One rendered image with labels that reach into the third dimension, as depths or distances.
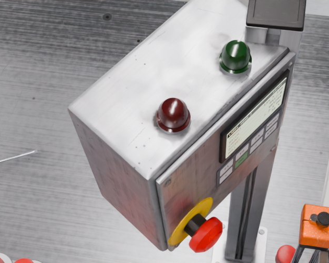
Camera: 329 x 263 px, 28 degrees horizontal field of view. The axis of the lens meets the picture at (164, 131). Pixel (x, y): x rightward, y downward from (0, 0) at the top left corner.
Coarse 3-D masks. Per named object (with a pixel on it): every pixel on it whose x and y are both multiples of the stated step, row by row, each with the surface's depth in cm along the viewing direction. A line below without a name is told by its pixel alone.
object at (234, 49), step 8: (232, 40) 51; (224, 48) 51; (232, 48) 50; (240, 48) 50; (248, 48) 51; (224, 56) 50; (232, 56) 50; (240, 56) 50; (248, 56) 50; (224, 64) 51; (232, 64) 50; (240, 64) 50; (248, 64) 51; (224, 72) 52; (232, 72) 51; (240, 72) 51
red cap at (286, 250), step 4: (280, 248) 107; (284, 248) 107; (288, 248) 107; (292, 248) 107; (280, 252) 107; (284, 252) 107; (288, 252) 107; (292, 252) 107; (276, 256) 108; (280, 256) 107; (284, 256) 107; (288, 256) 107; (292, 256) 107; (276, 260) 109; (280, 260) 107; (284, 260) 107; (288, 260) 106
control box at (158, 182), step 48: (192, 0) 55; (144, 48) 53; (192, 48) 53; (288, 48) 53; (96, 96) 52; (144, 96) 51; (192, 96) 51; (240, 96) 51; (96, 144) 52; (144, 144) 49; (192, 144) 50; (144, 192) 51; (192, 192) 56
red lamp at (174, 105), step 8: (160, 104) 49; (168, 104) 48; (176, 104) 48; (184, 104) 49; (160, 112) 48; (168, 112) 48; (176, 112) 48; (184, 112) 48; (160, 120) 49; (168, 120) 48; (176, 120) 48; (184, 120) 49; (160, 128) 50; (168, 128) 49; (176, 128) 49; (184, 128) 49
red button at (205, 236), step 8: (200, 216) 62; (192, 224) 61; (200, 224) 61; (208, 224) 60; (216, 224) 60; (192, 232) 61; (200, 232) 60; (208, 232) 60; (216, 232) 60; (192, 240) 60; (200, 240) 60; (208, 240) 60; (216, 240) 61; (192, 248) 61; (200, 248) 60; (208, 248) 61
